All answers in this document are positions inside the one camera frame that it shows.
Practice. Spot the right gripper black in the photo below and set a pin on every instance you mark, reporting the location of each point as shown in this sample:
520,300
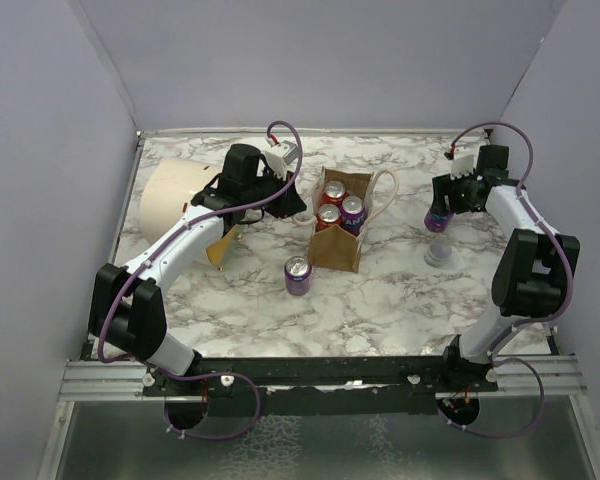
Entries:
443,186

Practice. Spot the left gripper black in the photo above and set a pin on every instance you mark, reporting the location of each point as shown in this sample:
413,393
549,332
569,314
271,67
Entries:
289,202

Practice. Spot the purple Fanta can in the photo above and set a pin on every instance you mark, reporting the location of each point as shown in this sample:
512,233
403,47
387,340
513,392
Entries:
437,223
352,214

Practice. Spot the red cola can front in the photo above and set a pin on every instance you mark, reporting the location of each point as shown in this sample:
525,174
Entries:
327,215

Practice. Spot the red cola can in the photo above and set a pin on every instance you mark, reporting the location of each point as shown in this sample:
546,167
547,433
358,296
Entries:
327,215
334,192

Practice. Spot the jute canvas tote bag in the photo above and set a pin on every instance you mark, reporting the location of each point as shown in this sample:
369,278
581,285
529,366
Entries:
333,247

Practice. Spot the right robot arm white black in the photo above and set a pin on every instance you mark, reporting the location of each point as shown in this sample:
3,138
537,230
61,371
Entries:
534,279

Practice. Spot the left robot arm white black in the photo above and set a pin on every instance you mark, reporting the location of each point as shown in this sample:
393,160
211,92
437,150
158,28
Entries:
127,308

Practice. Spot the purple can near front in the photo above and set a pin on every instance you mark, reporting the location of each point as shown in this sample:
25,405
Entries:
297,271

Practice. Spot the beige round box orange lid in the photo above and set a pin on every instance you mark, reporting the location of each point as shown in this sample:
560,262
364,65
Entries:
171,224

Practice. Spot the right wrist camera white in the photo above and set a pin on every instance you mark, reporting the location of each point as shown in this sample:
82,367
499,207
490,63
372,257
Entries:
463,166

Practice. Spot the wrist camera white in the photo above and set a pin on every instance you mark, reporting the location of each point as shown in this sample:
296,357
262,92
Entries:
280,156
463,166

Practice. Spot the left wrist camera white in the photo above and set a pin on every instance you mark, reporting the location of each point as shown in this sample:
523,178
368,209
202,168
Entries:
280,156

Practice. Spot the black front mounting rail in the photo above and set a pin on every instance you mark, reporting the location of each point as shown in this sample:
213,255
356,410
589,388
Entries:
311,386

